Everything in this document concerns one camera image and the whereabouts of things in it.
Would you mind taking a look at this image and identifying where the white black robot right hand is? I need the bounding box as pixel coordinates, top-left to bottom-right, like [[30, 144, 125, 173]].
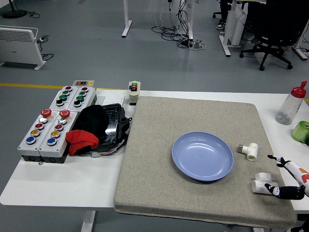
[[264, 154, 309, 200]]

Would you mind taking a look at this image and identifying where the large white tee pipe fitting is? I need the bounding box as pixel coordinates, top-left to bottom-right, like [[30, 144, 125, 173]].
[[251, 172, 279, 196]]

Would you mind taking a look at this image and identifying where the small white tee pipe fitting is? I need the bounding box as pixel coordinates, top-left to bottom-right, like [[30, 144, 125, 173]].
[[238, 143, 259, 162]]

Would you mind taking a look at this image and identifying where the blue round plate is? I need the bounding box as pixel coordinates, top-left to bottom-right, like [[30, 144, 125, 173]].
[[171, 131, 234, 183]]

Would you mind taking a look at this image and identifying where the green roll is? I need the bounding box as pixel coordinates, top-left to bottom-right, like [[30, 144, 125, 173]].
[[291, 120, 309, 146]]

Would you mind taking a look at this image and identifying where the clear bottle with red cap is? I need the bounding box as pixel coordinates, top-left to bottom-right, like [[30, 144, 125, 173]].
[[275, 81, 308, 126]]

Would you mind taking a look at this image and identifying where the grey-brown mat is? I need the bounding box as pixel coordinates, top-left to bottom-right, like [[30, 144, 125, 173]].
[[113, 96, 297, 229]]

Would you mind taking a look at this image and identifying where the black office chair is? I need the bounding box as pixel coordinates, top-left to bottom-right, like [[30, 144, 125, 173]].
[[239, 0, 307, 72]]

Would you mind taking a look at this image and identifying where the person's leg with shoe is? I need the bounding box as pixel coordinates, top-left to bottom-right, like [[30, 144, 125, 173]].
[[215, 0, 233, 31]]

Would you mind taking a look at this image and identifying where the white desk leg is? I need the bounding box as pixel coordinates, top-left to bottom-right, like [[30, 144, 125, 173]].
[[121, 0, 133, 38], [177, 0, 195, 41]]

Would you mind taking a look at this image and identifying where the black glossy pedal device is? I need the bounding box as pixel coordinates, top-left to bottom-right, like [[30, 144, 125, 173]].
[[96, 103, 132, 149]]

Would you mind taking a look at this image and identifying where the white paper sheet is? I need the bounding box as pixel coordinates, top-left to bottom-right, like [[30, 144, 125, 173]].
[[97, 95, 126, 107]]

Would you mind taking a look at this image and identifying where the black cloth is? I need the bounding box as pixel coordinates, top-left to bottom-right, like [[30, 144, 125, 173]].
[[72, 104, 111, 144]]

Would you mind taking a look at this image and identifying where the red cloth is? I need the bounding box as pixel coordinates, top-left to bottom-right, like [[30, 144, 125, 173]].
[[65, 130, 100, 157]]

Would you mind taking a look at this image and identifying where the grey box with green buttons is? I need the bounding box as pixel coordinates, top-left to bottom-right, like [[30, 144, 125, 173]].
[[49, 86, 80, 111], [66, 86, 98, 112]]

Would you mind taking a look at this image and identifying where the white table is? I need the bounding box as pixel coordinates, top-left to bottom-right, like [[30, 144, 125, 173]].
[[0, 87, 309, 232]]

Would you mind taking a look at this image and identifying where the grey box with emergency stop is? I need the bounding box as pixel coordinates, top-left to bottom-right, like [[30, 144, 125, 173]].
[[38, 109, 79, 164], [17, 108, 60, 162]]

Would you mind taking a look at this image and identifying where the white panel heater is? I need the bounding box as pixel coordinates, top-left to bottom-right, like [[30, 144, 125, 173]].
[[0, 25, 47, 71]]

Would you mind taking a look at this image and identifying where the black floor stand base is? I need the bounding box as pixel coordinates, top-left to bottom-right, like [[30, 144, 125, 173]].
[[1, 0, 28, 19]]

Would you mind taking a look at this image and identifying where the white desk frame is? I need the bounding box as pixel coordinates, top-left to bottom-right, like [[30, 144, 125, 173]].
[[218, 0, 252, 58]]

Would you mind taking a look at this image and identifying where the beige switch with green button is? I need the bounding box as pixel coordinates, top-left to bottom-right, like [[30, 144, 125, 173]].
[[127, 81, 141, 106]]

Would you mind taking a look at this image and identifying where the black cable tangle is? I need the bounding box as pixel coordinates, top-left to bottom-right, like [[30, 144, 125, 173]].
[[151, 0, 194, 48]]

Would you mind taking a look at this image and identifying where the wire bundle with white connector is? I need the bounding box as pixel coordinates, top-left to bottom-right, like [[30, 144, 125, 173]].
[[89, 136, 129, 159]]

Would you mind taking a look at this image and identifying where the small grey switch box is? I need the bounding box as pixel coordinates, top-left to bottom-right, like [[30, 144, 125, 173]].
[[72, 80, 97, 88]]

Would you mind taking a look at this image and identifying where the heater power cord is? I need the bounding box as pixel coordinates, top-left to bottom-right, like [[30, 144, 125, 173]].
[[37, 34, 55, 61]]

